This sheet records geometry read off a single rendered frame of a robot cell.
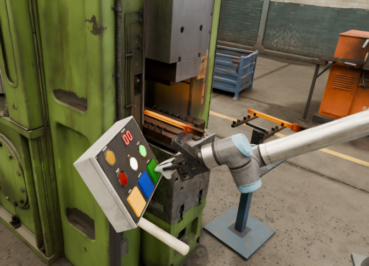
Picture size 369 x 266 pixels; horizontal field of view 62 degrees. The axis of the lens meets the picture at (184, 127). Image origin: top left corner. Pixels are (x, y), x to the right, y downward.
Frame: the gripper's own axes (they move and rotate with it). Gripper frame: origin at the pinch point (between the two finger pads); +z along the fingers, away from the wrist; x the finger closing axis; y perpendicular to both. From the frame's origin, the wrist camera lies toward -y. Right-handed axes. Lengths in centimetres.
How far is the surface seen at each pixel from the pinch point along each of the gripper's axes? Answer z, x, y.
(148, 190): 1.3, -11.2, 2.7
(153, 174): 1.3, -2.6, 1.3
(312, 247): -34, 87, 138
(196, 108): -1, 80, 5
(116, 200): 3.3, -26.9, -5.5
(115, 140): 2.0, -12.5, -20.0
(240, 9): -9, 869, -12
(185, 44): -21, 41, -36
